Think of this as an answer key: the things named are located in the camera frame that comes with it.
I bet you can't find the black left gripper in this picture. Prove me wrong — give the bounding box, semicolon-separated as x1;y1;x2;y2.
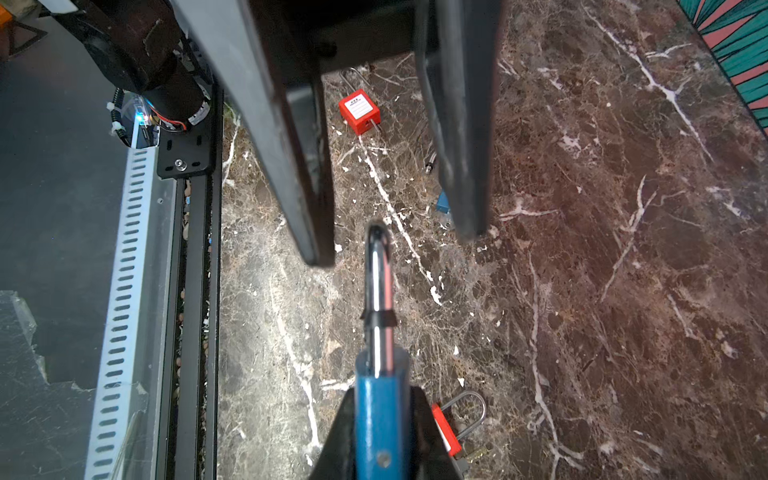
174;1;503;267

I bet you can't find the blue padlock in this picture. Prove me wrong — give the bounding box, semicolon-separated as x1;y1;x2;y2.
436;191;450;214
354;222;411;479

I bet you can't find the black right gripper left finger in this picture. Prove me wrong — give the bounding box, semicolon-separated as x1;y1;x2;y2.
309;388;356;480

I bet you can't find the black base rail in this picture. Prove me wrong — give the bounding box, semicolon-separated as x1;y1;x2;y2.
156;85;223;479

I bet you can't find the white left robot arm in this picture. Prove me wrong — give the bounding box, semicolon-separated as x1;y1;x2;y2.
46;1;504;267

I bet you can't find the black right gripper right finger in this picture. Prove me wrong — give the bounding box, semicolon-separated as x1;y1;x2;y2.
409;386;461;480

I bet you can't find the red padlock left front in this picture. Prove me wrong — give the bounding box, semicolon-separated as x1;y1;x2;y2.
338;68;383;136

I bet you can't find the red padlock white label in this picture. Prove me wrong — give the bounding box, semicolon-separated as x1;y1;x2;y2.
430;389;488;460

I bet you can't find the white slotted cable duct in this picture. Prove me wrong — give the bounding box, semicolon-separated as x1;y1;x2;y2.
84;147;157;479

